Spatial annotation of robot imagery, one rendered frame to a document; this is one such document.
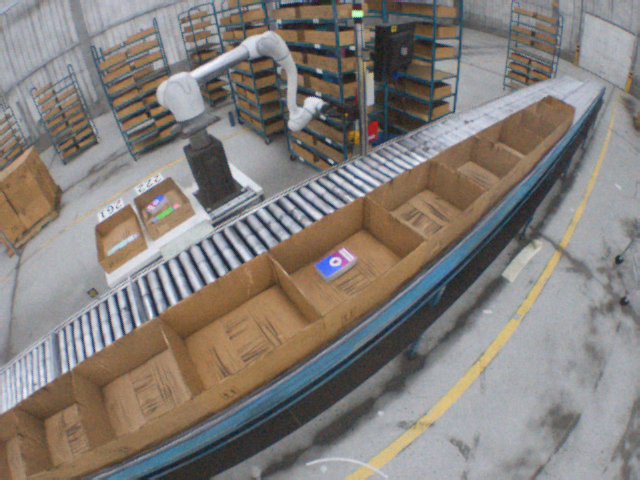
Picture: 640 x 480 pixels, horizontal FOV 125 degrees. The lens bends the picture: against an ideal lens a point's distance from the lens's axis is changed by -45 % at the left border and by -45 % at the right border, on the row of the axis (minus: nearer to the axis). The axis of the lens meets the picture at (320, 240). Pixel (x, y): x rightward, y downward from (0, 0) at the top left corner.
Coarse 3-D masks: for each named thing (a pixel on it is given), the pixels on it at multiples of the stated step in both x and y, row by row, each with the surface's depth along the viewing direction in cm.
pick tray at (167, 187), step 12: (168, 180) 169; (144, 192) 161; (156, 192) 167; (168, 192) 173; (180, 192) 162; (144, 204) 165; (168, 204) 163; (180, 204) 162; (144, 216) 159; (156, 216) 157; (168, 216) 143; (180, 216) 148; (192, 216) 154; (156, 228) 141; (168, 228) 146
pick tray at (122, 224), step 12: (120, 216) 155; (132, 216) 161; (96, 228) 146; (108, 228) 153; (120, 228) 154; (132, 228) 153; (96, 240) 137; (108, 240) 148; (120, 240) 146; (132, 240) 132; (144, 240) 140; (120, 252) 130; (132, 252) 135; (108, 264) 128; (120, 264) 133
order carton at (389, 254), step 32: (320, 224) 99; (352, 224) 110; (384, 224) 102; (288, 256) 98; (320, 256) 109; (384, 256) 105; (416, 256) 89; (320, 288) 99; (352, 288) 98; (384, 288) 87; (352, 320) 86
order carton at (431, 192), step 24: (432, 168) 119; (384, 192) 111; (408, 192) 122; (432, 192) 127; (456, 192) 115; (480, 192) 104; (408, 216) 119; (432, 216) 117; (456, 216) 93; (432, 240) 90; (456, 240) 106
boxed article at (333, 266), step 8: (344, 248) 105; (328, 256) 104; (336, 256) 103; (344, 256) 103; (352, 256) 103; (320, 264) 102; (328, 264) 101; (336, 264) 101; (344, 264) 101; (352, 264) 103; (320, 272) 100; (328, 272) 99; (336, 272) 99; (344, 272) 102; (328, 280) 99
